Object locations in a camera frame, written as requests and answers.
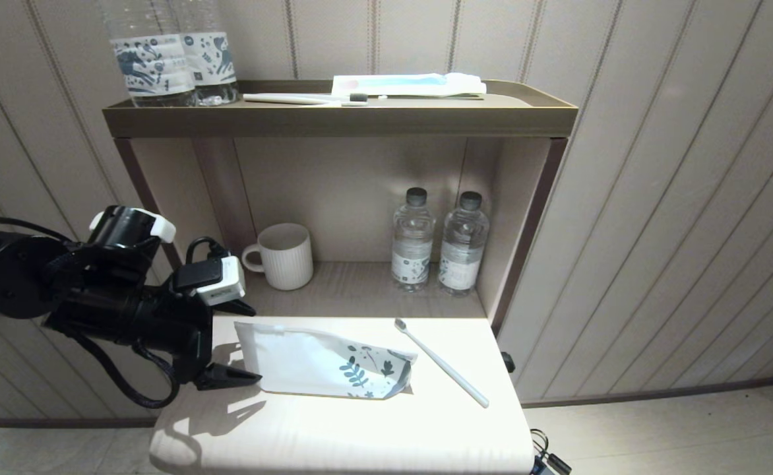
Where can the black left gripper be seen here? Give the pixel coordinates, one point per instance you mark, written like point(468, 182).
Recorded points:
point(179, 330)

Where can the white blue plastic wrapper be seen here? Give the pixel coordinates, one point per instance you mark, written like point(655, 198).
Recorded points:
point(307, 363)

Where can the pale green toothbrush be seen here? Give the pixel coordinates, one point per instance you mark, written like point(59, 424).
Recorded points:
point(442, 364)

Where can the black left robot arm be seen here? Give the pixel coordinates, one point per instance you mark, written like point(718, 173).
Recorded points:
point(10, 270)

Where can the white ribbed mug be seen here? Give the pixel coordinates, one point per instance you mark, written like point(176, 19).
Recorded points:
point(287, 260)

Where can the small clear water bottle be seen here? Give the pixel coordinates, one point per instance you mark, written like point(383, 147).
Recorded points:
point(463, 254)
point(413, 247)

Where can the brown open shelf unit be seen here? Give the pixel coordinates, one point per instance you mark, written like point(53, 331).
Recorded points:
point(334, 122)

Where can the white toothbrush dark bristles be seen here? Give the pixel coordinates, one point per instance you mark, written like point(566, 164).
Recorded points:
point(294, 99)

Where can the small black knob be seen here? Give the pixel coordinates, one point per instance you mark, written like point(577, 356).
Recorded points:
point(508, 361)

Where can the large clear water bottle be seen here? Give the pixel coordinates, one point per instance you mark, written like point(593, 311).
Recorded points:
point(215, 59)
point(149, 63)

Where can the black key bunch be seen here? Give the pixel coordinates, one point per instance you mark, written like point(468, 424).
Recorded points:
point(548, 458)

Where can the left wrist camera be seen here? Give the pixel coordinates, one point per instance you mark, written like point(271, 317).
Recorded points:
point(225, 284)

